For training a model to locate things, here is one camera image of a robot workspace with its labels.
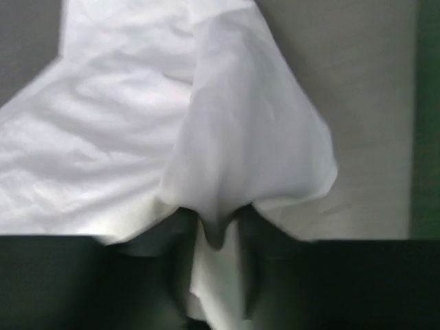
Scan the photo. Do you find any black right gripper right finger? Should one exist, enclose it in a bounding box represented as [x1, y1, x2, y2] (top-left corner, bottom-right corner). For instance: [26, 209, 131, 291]
[236, 204, 440, 330]

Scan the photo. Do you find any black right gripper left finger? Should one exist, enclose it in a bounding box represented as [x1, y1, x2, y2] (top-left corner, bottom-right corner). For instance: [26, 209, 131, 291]
[1, 209, 198, 329]

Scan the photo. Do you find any white t-shirt red print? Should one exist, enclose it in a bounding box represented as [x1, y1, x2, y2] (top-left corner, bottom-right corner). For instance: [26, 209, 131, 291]
[1, 1, 338, 329]

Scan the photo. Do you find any green plastic tray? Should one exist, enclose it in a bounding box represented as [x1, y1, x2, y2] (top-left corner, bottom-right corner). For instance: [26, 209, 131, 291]
[410, 1, 439, 239]

